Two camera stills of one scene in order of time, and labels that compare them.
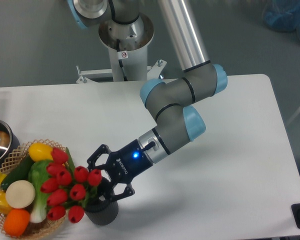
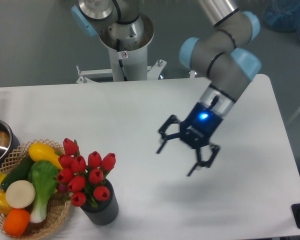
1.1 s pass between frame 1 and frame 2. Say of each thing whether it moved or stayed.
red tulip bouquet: moved
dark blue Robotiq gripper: moved
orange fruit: stayed
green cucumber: stayed
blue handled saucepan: stayed
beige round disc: stayed
